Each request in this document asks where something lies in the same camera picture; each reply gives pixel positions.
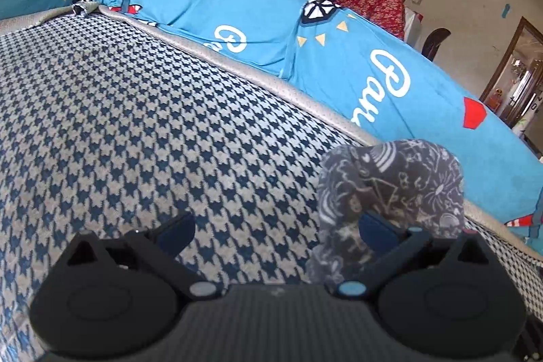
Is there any houndstooth sofa seat cover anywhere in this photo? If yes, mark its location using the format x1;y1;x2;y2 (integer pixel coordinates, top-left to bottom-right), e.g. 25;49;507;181
0;12;543;362

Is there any brown wooden door frame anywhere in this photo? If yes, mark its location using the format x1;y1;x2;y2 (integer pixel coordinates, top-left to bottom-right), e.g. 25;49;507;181
479;16;543;151

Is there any white-clothed dining table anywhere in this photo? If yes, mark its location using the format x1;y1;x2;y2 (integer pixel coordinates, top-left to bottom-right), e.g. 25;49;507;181
403;8;425;49

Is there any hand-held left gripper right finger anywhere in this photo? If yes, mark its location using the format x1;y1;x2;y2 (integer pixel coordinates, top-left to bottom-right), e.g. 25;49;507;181
336;213;496;301

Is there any red floral jacket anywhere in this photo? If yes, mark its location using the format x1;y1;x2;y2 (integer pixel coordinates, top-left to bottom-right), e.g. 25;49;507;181
337;0;406;42

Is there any dark wooden dining chair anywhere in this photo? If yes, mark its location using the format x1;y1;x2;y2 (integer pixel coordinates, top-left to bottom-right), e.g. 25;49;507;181
424;28;451;61

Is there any grey patterned fleece jacket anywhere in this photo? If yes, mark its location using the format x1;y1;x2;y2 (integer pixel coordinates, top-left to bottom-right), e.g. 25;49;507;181
306;138;465;297

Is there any blue printed sofa cover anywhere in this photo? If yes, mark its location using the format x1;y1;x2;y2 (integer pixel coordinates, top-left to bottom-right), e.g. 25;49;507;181
0;0;543;244

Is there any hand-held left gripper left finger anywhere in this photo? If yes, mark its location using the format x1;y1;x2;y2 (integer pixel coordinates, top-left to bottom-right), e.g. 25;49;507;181
56;211;222;301

